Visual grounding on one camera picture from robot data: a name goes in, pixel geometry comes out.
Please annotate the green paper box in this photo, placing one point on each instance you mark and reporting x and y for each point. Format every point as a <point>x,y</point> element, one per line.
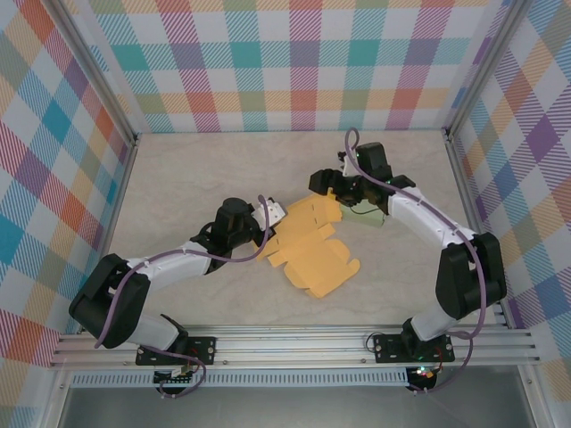
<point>366,219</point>

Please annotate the yellow cardboard cutout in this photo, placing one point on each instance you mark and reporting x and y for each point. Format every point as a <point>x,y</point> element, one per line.
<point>308,249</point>

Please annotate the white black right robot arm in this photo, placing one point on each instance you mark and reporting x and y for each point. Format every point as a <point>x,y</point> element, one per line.
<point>424,218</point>

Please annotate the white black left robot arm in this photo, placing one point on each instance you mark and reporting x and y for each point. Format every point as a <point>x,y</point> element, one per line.
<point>178,267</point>

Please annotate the small black circuit board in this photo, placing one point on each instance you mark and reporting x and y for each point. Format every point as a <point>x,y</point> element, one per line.
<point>174,378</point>

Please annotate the grey metal sheet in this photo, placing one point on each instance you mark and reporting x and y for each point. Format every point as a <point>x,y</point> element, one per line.
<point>290,410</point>

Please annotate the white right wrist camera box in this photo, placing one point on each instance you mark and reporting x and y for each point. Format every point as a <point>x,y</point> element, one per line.
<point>343,166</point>

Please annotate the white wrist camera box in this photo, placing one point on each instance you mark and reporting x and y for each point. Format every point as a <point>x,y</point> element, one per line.
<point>274,211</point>
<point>343,166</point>

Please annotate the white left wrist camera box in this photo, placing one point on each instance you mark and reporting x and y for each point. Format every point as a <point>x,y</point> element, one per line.
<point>274,211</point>

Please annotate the aluminium side rail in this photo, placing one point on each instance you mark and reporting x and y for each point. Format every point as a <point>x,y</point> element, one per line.
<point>119,205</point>
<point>470,200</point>

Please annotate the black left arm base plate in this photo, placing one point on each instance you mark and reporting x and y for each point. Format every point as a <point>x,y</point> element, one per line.
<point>205,350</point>

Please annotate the long aluminium base rail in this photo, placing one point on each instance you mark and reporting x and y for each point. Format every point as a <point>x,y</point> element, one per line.
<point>290,345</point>

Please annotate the aluminium frame post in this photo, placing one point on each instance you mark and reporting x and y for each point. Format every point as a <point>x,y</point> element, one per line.
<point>486,71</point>
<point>96,71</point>

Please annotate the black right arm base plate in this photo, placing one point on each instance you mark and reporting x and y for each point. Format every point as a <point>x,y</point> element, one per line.
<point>388,348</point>

